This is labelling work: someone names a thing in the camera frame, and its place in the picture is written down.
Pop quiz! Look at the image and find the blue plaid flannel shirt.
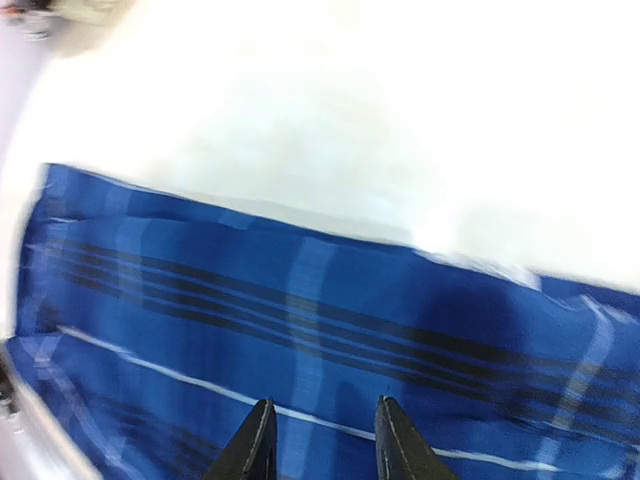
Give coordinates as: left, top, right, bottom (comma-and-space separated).
8, 164, 639, 479

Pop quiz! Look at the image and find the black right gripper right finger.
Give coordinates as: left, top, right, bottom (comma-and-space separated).
375, 396, 458, 480

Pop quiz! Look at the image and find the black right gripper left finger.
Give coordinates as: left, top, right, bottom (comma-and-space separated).
202, 398, 278, 480

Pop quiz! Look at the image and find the aluminium front rail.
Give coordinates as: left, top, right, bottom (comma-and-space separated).
1, 342, 102, 480

